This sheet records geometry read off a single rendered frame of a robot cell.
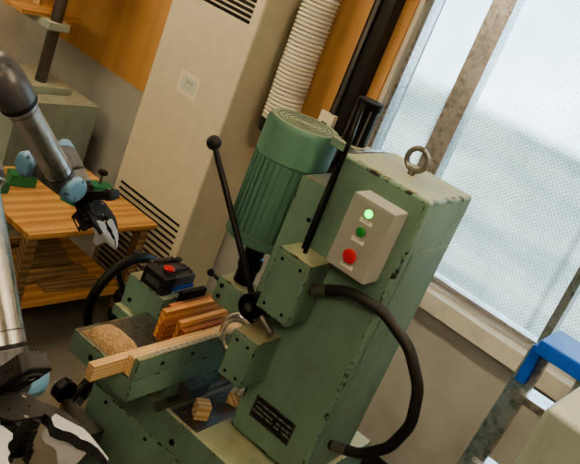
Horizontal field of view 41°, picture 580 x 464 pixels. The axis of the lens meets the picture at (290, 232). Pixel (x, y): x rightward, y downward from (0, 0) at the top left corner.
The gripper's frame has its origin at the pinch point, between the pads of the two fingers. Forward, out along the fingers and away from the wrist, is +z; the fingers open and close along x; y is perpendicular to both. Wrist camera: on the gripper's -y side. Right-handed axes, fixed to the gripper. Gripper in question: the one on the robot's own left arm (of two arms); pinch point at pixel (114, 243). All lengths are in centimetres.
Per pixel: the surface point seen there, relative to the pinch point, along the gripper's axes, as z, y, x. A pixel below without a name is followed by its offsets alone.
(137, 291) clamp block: 19.8, -12.3, 13.7
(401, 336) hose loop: 63, -76, 21
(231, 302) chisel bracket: 35.1, -32.3, 7.2
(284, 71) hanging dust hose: -55, -19, -114
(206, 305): 31.5, -23.3, 5.2
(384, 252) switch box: 47, -81, 20
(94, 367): 38, -23, 47
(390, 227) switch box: 44, -86, 22
